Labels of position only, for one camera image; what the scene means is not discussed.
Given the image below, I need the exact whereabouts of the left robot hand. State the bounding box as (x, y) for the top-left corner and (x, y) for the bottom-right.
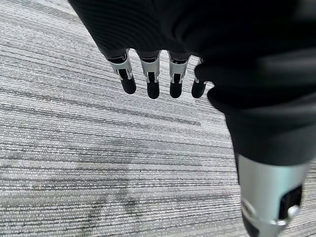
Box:
(67, 0), (316, 237)

